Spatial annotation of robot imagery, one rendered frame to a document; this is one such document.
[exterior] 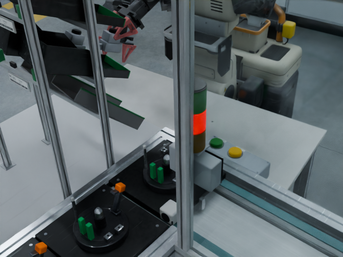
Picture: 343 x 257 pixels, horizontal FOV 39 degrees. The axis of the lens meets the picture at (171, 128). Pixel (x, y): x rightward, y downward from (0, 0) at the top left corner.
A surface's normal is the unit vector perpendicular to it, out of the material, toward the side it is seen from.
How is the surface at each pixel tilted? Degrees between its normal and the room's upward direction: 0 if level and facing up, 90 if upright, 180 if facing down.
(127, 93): 0
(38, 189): 0
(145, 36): 0
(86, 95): 90
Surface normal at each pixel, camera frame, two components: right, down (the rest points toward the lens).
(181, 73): -0.65, 0.47
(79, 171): -0.03, -0.79
